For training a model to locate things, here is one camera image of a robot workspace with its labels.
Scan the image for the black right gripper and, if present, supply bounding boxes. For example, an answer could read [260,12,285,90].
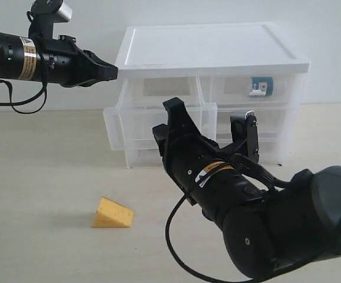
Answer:
[153,97,238,206]

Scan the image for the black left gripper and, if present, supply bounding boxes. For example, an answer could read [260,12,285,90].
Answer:
[34,37,118,87]

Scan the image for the white capped blue bottle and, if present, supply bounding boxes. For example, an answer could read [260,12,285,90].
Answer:
[249,77,276,97]

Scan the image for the yellow cheese wedge sponge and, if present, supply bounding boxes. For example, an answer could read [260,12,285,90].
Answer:
[91,197,134,228]

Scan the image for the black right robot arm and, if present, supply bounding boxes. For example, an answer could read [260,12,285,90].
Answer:
[153,97,341,282]

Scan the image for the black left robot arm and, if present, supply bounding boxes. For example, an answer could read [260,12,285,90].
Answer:
[0,32,118,88]

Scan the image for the white plastic drawer cabinet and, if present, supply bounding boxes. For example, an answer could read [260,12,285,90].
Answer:
[103,22,310,159]

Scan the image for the middle wide clear drawer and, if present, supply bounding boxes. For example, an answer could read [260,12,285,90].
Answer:
[123,106,296,142]

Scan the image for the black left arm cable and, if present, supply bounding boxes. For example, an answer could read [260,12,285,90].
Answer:
[0,35,49,114]

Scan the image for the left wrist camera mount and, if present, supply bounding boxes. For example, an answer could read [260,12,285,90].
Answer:
[26,0,73,40]

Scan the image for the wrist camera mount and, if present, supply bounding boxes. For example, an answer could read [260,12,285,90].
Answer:
[222,110,260,163]
[26,0,73,40]

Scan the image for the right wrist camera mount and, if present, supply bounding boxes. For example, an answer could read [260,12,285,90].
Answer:
[222,110,260,163]

